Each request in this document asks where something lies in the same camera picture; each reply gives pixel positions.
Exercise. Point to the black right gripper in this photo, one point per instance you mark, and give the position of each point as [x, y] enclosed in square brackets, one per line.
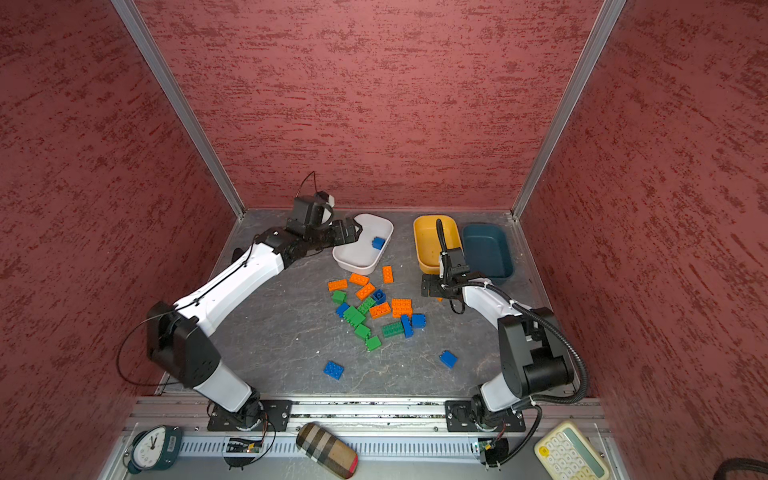
[434, 290]

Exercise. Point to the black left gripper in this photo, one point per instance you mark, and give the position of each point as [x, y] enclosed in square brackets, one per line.
[351, 236]

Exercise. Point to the orange lego stack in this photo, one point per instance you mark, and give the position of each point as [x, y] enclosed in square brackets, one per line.
[401, 307]

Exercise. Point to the blue lego long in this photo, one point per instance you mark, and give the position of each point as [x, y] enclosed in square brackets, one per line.
[406, 323]

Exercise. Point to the green lego small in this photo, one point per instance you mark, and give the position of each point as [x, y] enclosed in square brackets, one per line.
[339, 297]

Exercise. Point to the blue lego cluster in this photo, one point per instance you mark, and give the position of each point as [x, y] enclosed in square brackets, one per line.
[418, 321]
[340, 311]

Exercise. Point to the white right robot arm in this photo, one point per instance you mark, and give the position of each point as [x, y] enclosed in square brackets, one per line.
[533, 356]

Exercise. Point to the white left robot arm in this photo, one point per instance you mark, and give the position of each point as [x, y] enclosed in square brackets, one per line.
[178, 335]

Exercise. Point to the yellow plastic bin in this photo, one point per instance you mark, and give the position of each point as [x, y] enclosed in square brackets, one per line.
[427, 244]

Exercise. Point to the teal plastic bin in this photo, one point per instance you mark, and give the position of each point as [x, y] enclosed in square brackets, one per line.
[487, 252]

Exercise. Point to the green studded lego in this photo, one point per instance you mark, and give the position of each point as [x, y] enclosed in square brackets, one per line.
[366, 305]

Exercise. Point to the green lego lowest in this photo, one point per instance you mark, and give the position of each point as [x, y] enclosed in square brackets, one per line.
[373, 343]

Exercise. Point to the plaid glasses case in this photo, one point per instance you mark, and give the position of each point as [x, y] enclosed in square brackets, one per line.
[327, 450]

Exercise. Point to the yellow calculator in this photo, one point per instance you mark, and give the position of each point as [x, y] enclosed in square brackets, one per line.
[565, 453]

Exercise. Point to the green analog clock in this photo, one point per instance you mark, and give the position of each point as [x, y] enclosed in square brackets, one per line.
[154, 449]

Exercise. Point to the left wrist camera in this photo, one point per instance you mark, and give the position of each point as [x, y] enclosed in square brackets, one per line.
[313, 210]

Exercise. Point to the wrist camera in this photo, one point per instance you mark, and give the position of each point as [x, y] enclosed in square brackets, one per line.
[313, 210]
[453, 264]

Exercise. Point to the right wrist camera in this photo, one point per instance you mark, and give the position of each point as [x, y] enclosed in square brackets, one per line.
[453, 264]

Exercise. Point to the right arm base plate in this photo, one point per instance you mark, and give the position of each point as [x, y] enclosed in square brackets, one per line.
[472, 416]

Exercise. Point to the aluminium rail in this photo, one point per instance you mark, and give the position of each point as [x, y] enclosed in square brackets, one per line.
[376, 428]

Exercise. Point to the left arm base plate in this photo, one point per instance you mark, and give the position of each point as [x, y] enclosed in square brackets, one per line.
[252, 417]

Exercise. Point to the aluminium corner post left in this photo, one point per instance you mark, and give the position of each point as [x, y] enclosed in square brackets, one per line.
[132, 19]

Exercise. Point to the aluminium corner post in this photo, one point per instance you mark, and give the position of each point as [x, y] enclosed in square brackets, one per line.
[601, 30]
[132, 19]

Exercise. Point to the aluminium corner post right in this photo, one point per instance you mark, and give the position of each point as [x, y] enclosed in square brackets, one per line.
[601, 30]

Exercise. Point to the black cable corner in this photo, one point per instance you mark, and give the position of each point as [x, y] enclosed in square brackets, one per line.
[740, 464]

